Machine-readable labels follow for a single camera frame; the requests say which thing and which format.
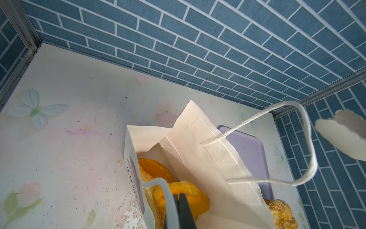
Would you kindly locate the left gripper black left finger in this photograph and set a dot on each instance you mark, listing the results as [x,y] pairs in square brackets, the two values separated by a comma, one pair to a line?
[172,215]

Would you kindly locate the metal bread tongs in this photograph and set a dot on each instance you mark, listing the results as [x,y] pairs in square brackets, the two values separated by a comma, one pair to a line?
[346,131]

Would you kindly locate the triangular sandwich bread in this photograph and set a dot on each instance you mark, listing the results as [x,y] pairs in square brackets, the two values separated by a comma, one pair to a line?
[159,217]

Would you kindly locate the long oval orange bread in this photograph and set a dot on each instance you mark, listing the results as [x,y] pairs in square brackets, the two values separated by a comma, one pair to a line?
[156,169]

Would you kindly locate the lavender plastic tray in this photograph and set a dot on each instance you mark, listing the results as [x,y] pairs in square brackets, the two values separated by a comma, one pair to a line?
[252,153]

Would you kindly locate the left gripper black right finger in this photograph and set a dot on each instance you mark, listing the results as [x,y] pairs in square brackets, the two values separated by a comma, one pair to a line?
[186,219]

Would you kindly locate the large twisted ring bread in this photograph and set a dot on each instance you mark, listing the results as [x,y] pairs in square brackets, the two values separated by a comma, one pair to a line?
[282,214]

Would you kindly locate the white paper gift bag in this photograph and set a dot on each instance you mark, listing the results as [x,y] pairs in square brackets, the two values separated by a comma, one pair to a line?
[196,151]

